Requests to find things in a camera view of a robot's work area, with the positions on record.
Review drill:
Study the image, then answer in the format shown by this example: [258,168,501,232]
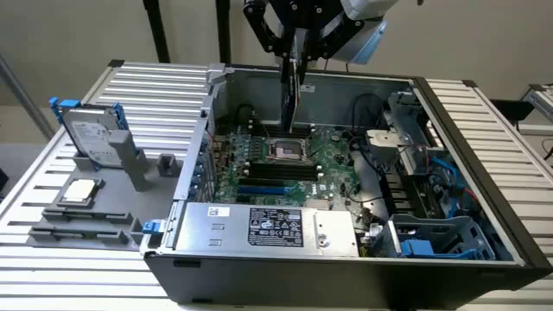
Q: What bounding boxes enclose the silver power supply unit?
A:
[171,202,363,259]

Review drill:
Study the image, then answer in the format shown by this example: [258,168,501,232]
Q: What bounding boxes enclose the CPU socket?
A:
[267,137,310,162]

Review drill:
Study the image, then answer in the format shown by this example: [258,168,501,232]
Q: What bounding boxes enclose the black stand pole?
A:
[142,0,171,63]
[215,0,232,64]

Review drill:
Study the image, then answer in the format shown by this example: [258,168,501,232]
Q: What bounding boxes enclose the grey metal pole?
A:
[0,53,56,141]

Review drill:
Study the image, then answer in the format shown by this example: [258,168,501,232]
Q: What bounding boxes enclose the black wire loop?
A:
[351,93,387,131]

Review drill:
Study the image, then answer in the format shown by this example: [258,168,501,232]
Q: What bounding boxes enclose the green motherboard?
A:
[214,124,384,214]

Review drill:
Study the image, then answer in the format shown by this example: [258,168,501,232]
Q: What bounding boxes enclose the silver chipset heat sink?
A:
[306,198,334,211]

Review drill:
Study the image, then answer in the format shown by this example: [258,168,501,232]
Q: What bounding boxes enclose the black chair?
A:
[489,98,535,123]

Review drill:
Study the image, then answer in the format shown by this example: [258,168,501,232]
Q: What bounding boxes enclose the blue case latch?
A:
[142,220,167,235]

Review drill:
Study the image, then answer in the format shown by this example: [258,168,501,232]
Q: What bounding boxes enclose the neighbouring slatted metal table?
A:
[517,83,553,137]

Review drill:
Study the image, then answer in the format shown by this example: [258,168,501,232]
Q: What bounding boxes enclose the black expansion slot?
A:
[238,178,287,188]

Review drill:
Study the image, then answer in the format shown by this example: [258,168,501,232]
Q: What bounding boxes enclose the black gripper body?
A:
[276,0,343,32]

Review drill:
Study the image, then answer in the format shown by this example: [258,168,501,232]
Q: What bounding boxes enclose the blue plastic drive cage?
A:
[375,213,499,260]

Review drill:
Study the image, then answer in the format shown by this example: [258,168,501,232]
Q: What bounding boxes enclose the blue expansion slot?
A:
[236,185,287,196]

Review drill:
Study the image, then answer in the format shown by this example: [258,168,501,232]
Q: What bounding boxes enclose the blue wire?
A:
[425,154,467,222]

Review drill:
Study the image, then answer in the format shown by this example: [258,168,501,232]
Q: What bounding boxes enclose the grey parts rack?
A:
[28,131,192,251]

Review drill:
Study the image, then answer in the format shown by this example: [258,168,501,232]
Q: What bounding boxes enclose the black RAM slot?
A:
[251,174,323,182]
[251,170,322,178]
[251,165,322,172]
[251,161,320,168]

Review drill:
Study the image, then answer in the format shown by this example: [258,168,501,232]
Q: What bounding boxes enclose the black object at room edge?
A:
[0,167,11,200]

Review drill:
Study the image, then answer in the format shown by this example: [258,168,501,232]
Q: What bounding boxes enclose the grey metal disk bay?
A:
[366,91,451,178]

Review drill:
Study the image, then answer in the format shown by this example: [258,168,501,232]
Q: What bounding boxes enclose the black graphics card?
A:
[279,29,311,134]

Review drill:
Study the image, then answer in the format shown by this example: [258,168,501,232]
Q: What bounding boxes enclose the black open PC case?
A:
[142,63,553,311]

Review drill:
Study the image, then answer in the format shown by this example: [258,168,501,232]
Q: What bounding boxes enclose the hard disk in blue carrier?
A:
[48,97,132,170]

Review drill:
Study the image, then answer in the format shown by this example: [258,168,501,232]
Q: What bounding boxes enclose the silver CPU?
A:
[62,179,100,202]

